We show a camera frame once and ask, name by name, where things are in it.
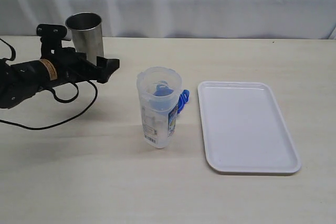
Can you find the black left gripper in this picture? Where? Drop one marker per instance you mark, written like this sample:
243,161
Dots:
77,68

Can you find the stainless steel cup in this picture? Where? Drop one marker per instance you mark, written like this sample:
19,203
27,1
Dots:
86,32

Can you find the clear plastic container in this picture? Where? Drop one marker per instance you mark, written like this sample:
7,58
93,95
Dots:
158,126

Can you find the blue plastic lid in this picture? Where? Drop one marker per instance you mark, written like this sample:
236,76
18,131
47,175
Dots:
183,100

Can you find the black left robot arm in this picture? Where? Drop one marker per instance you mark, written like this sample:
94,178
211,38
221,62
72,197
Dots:
22,81

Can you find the white rectangular tray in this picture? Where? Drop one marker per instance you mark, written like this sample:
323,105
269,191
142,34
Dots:
244,131

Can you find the white backdrop curtain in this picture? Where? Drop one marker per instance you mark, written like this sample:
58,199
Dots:
309,19

